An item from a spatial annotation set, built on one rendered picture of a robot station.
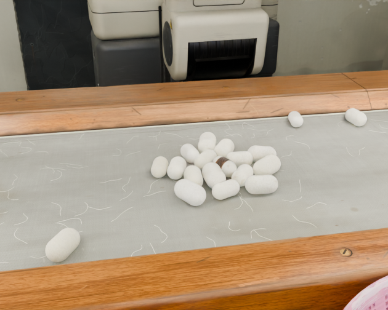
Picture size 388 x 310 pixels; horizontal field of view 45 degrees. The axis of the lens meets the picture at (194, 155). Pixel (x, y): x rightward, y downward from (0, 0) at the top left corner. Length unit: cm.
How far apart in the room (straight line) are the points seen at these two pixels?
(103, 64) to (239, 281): 108
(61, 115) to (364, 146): 40
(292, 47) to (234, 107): 216
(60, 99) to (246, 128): 27
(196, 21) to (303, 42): 183
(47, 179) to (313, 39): 246
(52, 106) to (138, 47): 71
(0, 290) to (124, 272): 9
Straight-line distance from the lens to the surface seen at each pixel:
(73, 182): 53
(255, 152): 55
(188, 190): 47
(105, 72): 137
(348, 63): 305
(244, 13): 112
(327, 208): 49
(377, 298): 37
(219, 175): 49
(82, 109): 67
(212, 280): 36
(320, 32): 290
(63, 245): 41
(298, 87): 75
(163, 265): 37
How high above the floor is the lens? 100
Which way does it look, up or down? 27 degrees down
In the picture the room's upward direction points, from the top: straight up
